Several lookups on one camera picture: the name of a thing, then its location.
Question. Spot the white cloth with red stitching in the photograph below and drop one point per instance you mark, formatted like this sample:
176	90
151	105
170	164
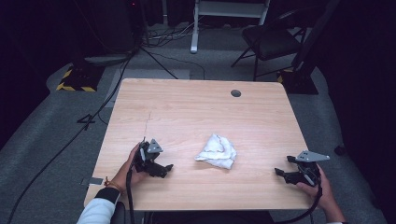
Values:
218	152

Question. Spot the grey tape strip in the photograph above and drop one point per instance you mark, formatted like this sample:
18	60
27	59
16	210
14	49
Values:
93	181

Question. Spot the person's left hand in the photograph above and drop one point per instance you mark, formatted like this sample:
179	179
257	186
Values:
126	174

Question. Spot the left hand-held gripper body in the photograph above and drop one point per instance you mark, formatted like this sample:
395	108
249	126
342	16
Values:
146	161

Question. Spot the white metal desk frame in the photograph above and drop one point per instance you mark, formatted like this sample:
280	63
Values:
227	9

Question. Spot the black folding chair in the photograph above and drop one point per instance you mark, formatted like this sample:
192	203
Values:
271	42

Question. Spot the person's right hand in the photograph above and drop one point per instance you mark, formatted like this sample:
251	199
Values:
325	194

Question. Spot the black tripod leg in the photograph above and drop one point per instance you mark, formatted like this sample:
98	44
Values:
158	62

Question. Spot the small black floor caster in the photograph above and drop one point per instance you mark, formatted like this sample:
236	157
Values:
340	150

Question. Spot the grey flat stand platform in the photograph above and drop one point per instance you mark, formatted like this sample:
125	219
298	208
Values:
107	59

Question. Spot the black slanted stand pole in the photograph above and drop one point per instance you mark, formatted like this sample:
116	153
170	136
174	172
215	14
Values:
314	34

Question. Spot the yellow-black striped stand base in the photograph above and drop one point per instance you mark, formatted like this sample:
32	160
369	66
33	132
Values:
79	79
299	82

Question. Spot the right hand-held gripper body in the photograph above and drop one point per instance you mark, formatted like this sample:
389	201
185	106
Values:
309	172

